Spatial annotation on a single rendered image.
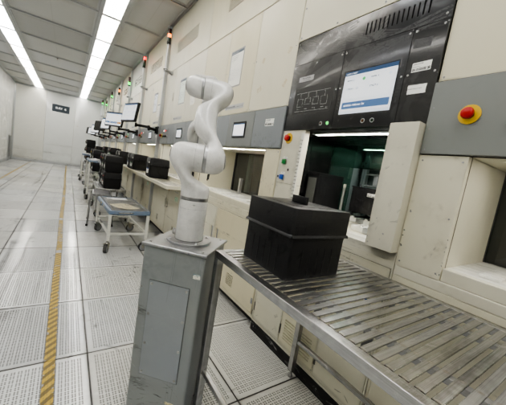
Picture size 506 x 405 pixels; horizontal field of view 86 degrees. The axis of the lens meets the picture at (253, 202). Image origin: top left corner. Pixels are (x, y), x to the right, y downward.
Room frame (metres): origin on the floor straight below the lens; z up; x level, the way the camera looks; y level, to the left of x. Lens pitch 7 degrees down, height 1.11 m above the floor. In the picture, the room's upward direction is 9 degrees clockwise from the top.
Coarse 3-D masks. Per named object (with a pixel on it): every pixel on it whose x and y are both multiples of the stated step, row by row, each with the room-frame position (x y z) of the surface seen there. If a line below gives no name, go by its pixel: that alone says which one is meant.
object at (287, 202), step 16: (256, 208) 1.06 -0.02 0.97; (272, 208) 0.98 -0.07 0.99; (288, 208) 0.91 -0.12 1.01; (304, 208) 0.92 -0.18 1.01; (320, 208) 1.01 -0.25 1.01; (272, 224) 0.97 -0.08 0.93; (288, 224) 0.90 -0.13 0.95; (304, 224) 0.90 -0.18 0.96; (320, 224) 0.95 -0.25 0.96; (336, 224) 0.99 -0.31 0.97
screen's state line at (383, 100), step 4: (388, 96) 1.27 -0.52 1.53; (360, 100) 1.39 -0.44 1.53; (364, 100) 1.37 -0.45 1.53; (368, 100) 1.35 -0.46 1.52; (372, 100) 1.34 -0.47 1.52; (376, 100) 1.32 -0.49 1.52; (380, 100) 1.30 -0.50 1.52; (384, 100) 1.29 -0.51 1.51; (388, 100) 1.27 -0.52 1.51; (344, 104) 1.47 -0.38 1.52; (348, 104) 1.45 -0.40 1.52; (352, 104) 1.43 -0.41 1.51; (356, 104) 1.41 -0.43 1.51; (360, 104) 1.39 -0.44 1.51; (364, 104) 1.37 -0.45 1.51; (368, 104) 1.35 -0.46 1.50; (372, 104) 1.33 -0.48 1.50; (376, 104) 1.31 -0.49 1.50; (380, 104) 1.30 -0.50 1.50; (344, 108) 1.46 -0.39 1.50
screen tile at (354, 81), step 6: (354, 78) 1.44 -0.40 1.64; (360, 78) 1.41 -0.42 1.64; (366, 78) 1.38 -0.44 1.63; (348, 84) 1.47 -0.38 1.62; (354, 84) 1.43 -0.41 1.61; (360, 84) 1.41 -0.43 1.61; (354, 90) 1.43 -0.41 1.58; (360, 90) 1.40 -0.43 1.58; (348, 96) 1.45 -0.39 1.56; (354, 96) 1.42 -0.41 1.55; (360, 96) 1.39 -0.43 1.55
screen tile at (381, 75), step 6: (378, 72) 1.33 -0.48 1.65; (384, 72) 1.31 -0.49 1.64; (372, 78) 1.36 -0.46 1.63; (378, 78) 1.33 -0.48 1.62; (384, 78) 1.30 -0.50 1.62; (390, 78) 1.28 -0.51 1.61; (390, 84) 1.27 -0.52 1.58; (372, 90) 1.35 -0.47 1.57; (378, 90) 1.32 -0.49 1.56; (384, 90) 1.29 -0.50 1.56; (390, 90) 1.27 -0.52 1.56; (366, 96) 1.36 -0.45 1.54
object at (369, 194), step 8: (376, 176) 1.91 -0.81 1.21; (360, 184) 2.01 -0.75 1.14; (376, 184) 1.90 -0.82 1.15; (352, 192) 1.94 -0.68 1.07; (360, 192) 1.89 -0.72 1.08; (368, 192) 1.84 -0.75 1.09; (352, 200) 1.93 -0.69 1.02; (360, 200) 1.88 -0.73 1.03; (368, 200) 1.83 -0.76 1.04; (352, 208) 1.92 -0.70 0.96; (360, 208) 1.87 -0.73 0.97; (368, 208) 1.82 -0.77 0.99; (360, 216) 1.94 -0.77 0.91; (368, 216) 2.00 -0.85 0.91
